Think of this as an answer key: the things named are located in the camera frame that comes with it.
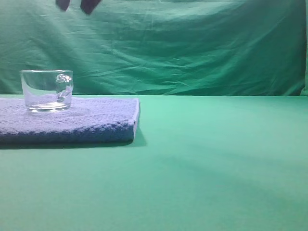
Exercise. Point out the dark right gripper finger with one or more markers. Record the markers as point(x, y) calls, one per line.
point(87, 6)

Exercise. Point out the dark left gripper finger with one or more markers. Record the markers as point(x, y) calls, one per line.
point(63, 4)

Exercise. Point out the transparent glass cup with handle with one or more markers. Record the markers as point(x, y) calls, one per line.
point(47, 90)

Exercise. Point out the folded blue towel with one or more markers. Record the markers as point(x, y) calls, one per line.
point(88, 120)

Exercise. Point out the green backdrop cloth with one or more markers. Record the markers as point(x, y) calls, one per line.
point(159, 47)

